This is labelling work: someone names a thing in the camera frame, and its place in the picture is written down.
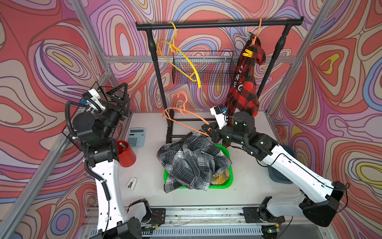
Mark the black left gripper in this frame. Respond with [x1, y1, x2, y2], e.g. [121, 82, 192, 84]
[97, 88, 131, 143]

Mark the teal clothespin on red shirt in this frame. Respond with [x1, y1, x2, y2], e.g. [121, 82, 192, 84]
[243, 32, 252, 40]

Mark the yellow clothespin on red shirt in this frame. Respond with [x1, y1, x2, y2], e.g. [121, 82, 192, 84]
[242, 49, 253, 58]

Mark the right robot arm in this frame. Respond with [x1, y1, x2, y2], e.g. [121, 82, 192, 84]
[202, 106, 347, 227]

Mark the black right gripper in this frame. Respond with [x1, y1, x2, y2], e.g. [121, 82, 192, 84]
[200, 120, 246, 146]

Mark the grey plaid long-sleeve shirt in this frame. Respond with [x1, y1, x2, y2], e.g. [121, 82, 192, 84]
[157, 132, 232, 193]

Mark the orange hanger with grey shirt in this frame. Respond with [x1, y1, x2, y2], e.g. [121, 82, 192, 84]
[162, 91, 209, 137]

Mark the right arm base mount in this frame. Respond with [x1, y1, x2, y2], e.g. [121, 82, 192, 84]
[242, 207, 286, 224]

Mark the green plastic basket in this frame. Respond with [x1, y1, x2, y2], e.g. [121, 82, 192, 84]
[163, 144, 234, 189]

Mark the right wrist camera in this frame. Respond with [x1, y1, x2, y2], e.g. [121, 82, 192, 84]
[210, 105, 229, 129]

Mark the black clothes rack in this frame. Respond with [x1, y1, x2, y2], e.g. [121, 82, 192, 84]
[135, 16, 304, 144]

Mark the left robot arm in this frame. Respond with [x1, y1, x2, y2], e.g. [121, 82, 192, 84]
[65, 83, 142, 239]

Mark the yellow plaid long-sleeve shirt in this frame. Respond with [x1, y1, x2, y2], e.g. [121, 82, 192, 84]
[211, 169, 231, 185]

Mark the white clothespin on table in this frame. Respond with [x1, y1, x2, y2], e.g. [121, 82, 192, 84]
[126, 177, 137, 190]

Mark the rear black wire basket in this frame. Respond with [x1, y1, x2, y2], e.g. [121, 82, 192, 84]
[172, 50, 235, 86]

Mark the light blue desk calculator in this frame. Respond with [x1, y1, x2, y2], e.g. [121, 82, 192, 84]
[127, 127, 146, 148]

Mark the dark teal bin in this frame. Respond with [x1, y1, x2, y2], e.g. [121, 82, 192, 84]
[268, 144, 295, 184]

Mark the red plaid long-sleeve shirt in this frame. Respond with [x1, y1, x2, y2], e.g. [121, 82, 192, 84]
[224, 34, 266, 117]

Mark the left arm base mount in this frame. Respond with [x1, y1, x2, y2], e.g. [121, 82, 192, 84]
[141, 208, 166, 227]

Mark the red plastic cup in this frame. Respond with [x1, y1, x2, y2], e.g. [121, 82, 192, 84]
[117, 140, 136, 168]

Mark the yellow plastic hanger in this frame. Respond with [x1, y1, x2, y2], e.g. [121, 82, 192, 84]
[156, 21, 203, 89]

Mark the orange hanger with red shirt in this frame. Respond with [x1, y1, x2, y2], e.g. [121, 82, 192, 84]
[250, 19, 262, 46]

